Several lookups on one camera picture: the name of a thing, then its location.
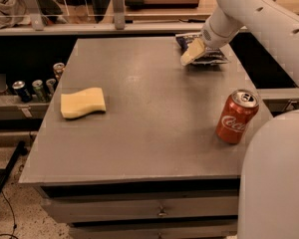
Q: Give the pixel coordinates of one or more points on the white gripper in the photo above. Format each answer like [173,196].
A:
[213,38]

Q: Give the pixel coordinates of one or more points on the blue chip bag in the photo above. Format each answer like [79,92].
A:
[211,56]

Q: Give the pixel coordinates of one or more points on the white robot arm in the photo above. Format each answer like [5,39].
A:
[269,183]

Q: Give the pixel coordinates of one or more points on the yellow sponge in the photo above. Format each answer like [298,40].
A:
[82,103]

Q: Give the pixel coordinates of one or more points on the red Coca-Cola can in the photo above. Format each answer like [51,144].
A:
[240,108]

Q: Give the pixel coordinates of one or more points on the grey drawer cabinet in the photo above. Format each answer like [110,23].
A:
[156,136]

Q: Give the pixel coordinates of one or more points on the orange-topped can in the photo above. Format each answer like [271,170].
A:
[59,69]

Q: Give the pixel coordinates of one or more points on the silver can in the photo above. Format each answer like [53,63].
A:
[51,85]

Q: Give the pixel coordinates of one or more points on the green can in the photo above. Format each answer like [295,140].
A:
[40,91]

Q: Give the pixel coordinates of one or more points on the lower drawer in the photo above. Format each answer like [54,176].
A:
[161,229]

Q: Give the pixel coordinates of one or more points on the dark blue can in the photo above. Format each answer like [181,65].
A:
[21,90]

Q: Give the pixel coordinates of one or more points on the grey side shelf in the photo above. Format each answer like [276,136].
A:
[12,108]

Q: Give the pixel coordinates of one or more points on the black stand leg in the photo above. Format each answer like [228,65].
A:
[20,149]

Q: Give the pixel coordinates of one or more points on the middle metal bracket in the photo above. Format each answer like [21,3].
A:
[119,14]

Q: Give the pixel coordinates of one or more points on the metal bracket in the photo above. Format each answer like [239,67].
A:
[119,14]
[35,14]

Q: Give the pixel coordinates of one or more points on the upper drawer with handle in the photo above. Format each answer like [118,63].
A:
[143,206]

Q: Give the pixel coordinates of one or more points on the left metal bracket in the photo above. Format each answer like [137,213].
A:
[35,14]

